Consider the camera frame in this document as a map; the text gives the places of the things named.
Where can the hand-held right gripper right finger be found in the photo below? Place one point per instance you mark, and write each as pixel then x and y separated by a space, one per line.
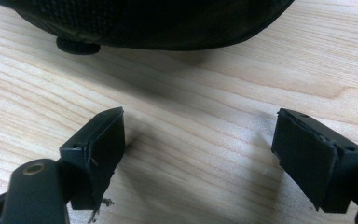
pixel 310 158

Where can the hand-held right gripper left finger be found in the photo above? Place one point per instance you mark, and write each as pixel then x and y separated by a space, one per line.
pixel 101 155

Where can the black fabric bag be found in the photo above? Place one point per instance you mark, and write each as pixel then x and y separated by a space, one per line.
pixel 155 21

